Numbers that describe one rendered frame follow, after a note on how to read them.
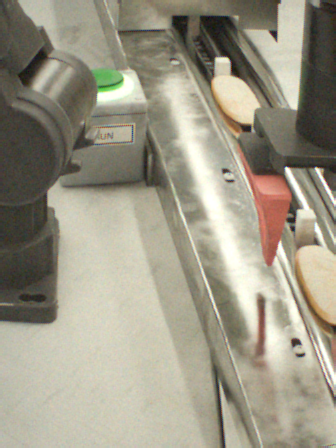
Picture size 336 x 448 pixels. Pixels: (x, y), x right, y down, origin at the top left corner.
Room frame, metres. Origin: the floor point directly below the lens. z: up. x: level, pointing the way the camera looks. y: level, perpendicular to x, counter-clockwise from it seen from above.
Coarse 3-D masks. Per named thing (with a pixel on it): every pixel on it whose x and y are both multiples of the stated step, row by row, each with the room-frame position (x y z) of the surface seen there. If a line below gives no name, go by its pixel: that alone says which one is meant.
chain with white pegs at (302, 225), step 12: (192, 24) 1.15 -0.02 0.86; (192, 36) 1.15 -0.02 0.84; (204, 48) 1.12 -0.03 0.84; (204, 60) 1.09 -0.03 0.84; (216, 60) 1.02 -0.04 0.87; (228, 60) 1.02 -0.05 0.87; (216, 72) 1.02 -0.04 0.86; (228, 72) 1.01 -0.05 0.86; (288, 216) 0.79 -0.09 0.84; (300, 216) 0.74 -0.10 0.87; (312, 216) 0.74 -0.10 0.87; (300, 228) 0.74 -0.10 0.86; (312, 228) 0.74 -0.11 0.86; (300, 240) 0.74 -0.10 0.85; (312, 240) 0.74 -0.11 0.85
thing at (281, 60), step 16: (288, 0) 1.38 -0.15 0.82; (304, 0) 1.39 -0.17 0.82; (288, 16) 1.31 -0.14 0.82; (240, 32) 1.23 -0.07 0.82; (256, 32) 1.23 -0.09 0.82; (288, 32) 1.25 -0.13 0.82; (208, 48) 1.16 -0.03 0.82; (256, 48) 1.18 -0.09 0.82; (272, 48) 1.18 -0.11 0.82; (288, 48) 1.19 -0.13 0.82; (272, 64) 1.13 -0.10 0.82; (288, 64) 1.14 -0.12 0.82; (272, 80) 1.09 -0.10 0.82; (288, 80) 1.09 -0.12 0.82; (288, 96) 1.05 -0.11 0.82; (224, 400) 0.59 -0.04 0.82; (224, 416) 0.57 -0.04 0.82; (224, 432) 0.55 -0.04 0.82
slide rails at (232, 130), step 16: (176, 16) 1.19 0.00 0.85; (208, 16) 1.20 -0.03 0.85; (176, 32) 1.14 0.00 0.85; (208, 32) 1.14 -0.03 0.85; (192, 48) 1.09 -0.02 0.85; (224, 48) 1.10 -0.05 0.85; (192, 64) 1.05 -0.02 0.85; (240, 64) 1.06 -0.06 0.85; (208, 80) 1.01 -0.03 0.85; (208, 96) 0.97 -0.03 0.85; (256, 96) 0.98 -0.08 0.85; (224, 128) 0.91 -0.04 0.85; (240, 128) 0.91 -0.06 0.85; (240, 160) 0.85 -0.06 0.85; (288, 176) 0.83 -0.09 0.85; (304, 176) 0.84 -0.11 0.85; (304, 192) 0.81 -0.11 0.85; (304, 208) 0.79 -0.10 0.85; (320, 208) 0.79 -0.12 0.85; (320, 224) 0.76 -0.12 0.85; (288, 240) 0.74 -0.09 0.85; (320, 240) 0.74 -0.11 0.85; (288, 256) 0.72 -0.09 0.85; (288, 272) 0.70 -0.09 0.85; (304, 304) 0.66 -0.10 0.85; (320, 320) 0.64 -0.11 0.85; (320, 336) 0.62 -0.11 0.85; (320, 352) 0.60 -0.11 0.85
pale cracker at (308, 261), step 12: (300, 252) 0.71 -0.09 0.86; (312, 252) 0.71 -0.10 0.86; (324, 252) 0.71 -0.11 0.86; (300, 264) 0.70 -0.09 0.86; (312, 264) 0.69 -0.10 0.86; (324, 264) 0.69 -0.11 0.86; (300, 276) 0.69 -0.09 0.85; (312, 276) 0.68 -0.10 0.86; (324, 276) 0.68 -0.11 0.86; (312, 288) 0.67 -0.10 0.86; (324, 288) 0.66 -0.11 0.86; (312, 300) 0.66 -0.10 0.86; (324, 300) 0.65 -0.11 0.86; (324, 312) 0.64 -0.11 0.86
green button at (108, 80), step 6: (96, 72) 0.90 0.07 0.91; (102, 72) 0.90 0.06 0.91; (108, 72) 0.90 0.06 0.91; (114, 72) 0.90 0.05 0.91; (96, 78) 0.89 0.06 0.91; (102, 78) 0.89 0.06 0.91; (108, 78) 0.89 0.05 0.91; (114, 78) 0.89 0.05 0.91; (120, 78) 0.89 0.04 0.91; (102, 84) 0.87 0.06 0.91; (108, 84) 0.87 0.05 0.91; (114, 84) 0.88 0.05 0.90; (120, 84) 0.88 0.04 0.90; (102, 90) 0.87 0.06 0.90; (108, 90) 0.87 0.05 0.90; (114, 90) 0.87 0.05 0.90
